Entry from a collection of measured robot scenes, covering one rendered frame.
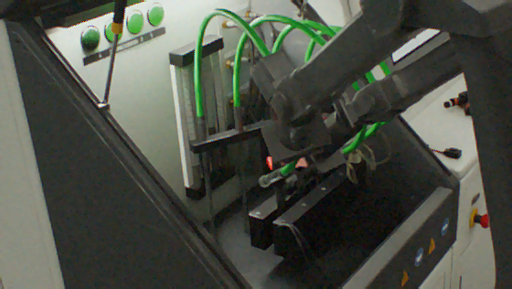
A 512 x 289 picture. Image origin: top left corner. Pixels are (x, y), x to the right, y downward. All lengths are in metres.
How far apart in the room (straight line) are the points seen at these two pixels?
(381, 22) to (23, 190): 0.98
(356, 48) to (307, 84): 0.16
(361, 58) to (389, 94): 0.42
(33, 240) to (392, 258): 0.74
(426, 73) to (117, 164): 0.54
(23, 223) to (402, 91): 0.82
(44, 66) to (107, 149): 0.18
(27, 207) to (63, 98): 0.33
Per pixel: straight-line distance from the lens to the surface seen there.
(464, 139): 1.82
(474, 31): 0.60
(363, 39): 0.78
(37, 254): 1.57
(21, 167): 1.46
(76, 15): 1.33
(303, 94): 0.95
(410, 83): 1.21
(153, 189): 1.18
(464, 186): 1.72
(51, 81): 1.27
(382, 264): 1.39
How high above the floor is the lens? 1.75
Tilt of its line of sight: 26 degrees down
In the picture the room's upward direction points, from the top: 5 degrees counter-clockwise
